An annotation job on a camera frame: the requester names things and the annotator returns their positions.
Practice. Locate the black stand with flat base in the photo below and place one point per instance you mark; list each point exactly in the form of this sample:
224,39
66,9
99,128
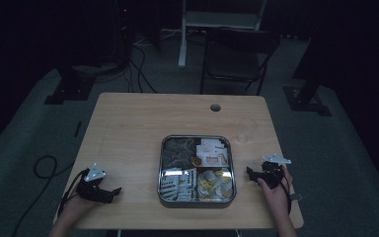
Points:
307,98

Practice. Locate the clear square lid gold knob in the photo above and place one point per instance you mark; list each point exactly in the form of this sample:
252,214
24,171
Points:
195,161

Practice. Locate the stack of white striped packets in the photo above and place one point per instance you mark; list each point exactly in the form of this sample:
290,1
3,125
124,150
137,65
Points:
177,186

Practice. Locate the square four-compartment box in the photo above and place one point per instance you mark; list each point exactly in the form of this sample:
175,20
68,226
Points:
197,204

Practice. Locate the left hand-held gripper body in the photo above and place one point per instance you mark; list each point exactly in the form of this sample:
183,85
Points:
92,189

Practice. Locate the person's left hand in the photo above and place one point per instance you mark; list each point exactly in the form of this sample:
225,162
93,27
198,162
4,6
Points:
74,207

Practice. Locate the grey round stand base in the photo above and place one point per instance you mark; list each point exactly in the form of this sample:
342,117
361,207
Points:
95,68

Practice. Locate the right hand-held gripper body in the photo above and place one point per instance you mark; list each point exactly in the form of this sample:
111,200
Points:
271,174

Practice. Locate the black stand base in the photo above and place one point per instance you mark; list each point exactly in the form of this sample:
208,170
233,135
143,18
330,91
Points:
70,87

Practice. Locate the pile of clear tea bags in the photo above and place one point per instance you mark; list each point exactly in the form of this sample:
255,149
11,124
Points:
177,153

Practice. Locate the white desk frame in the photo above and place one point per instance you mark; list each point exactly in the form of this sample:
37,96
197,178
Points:
220,19

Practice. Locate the grey tape piece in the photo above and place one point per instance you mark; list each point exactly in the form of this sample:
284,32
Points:
296,196

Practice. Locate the short black tape strip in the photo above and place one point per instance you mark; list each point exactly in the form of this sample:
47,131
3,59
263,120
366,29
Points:
77,129

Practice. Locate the stack of white orange packets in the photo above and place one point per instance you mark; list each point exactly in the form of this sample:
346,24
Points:
212,153

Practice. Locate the black folding chair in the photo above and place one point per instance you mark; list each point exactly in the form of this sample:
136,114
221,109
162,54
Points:
233,62

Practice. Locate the person's right hand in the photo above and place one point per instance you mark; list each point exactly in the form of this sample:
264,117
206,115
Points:
279,197

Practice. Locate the clear plastic cup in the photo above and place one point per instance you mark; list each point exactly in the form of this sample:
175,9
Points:
246,130

